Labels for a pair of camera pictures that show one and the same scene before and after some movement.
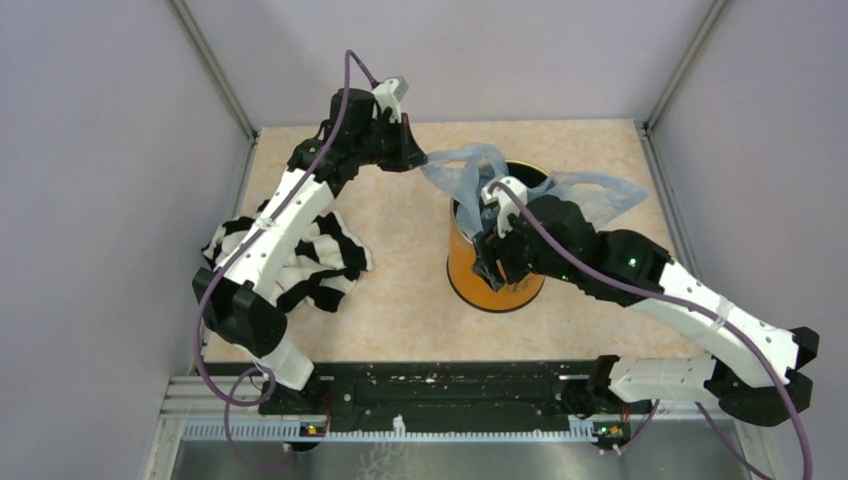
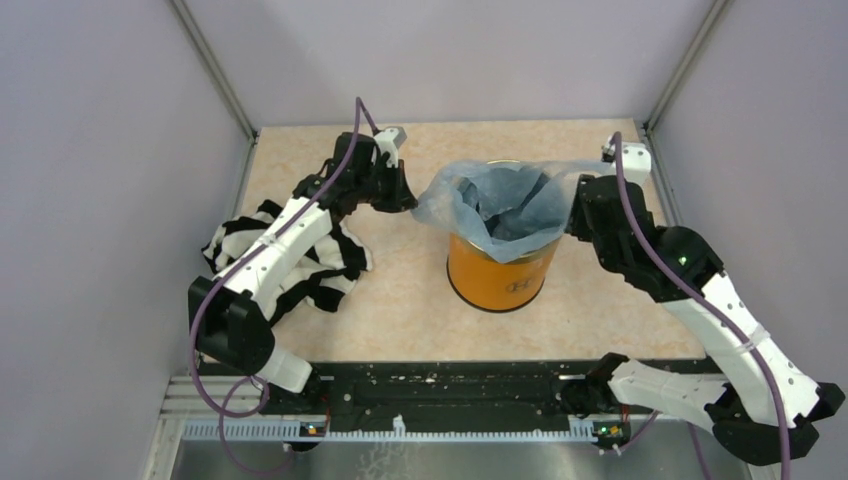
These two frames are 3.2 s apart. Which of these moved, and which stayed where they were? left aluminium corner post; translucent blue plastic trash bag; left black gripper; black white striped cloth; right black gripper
Moved: left black gripper; right black gripper; translucent blue plastic trash bag
Stayed: left aluminium corner post; black white striped cloth
